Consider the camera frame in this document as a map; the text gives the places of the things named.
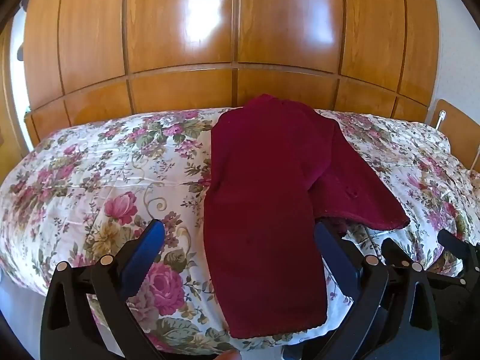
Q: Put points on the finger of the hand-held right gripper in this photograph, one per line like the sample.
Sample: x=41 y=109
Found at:
x=395 y=251
x=459 y=251

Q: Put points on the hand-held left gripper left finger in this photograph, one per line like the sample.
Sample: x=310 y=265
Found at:
x=144 y=255

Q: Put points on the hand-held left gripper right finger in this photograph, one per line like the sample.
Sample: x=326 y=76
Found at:
x=335 y=262

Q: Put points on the maroon knit sweater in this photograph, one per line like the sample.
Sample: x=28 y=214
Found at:
x=262 y=195

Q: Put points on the floral bedspread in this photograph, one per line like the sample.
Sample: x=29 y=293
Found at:
x=93 y=180

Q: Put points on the small-floral pillow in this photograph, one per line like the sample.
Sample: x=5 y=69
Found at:
x=393 y=138

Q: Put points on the wooden headboard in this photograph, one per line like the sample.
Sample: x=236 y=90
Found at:
x=459 y=127

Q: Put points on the wooden wardrobe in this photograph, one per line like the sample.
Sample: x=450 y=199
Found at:
x=180 y=93

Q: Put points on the white headboard bracket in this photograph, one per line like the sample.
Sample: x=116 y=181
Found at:
x=441 y=118

